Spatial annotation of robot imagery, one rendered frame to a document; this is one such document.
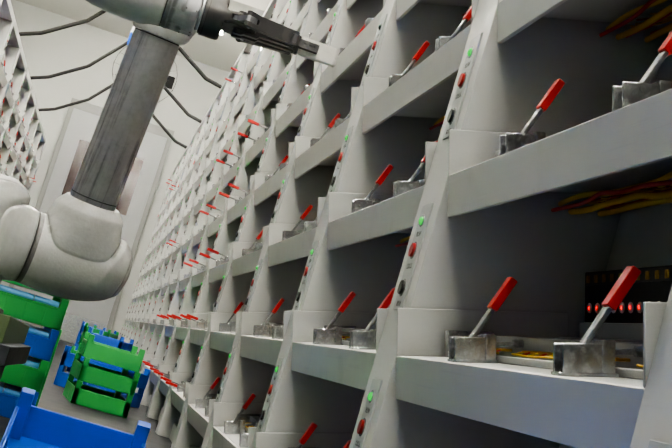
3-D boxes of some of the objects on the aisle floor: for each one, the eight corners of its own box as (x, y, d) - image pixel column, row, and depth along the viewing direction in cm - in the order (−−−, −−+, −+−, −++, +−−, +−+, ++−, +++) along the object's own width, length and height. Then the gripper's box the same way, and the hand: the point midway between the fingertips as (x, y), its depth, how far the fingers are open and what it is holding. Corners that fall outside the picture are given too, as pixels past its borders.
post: (226, 559, 195) (531, -456, 222) (220, 548, 204) (514, -426, 231) (346, 592, 198) (633, -413, 225) (335, 580, 208) (612, -385, 234)
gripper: (191, 41, 213) (323, 86, 217) (198, 23, 200) (338, 72, 204) (204, 0, 214) (335, 46, 218) (212, -20, 201) (351, 29, 205)
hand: (317, 51), depth 210 cm, fingers closed
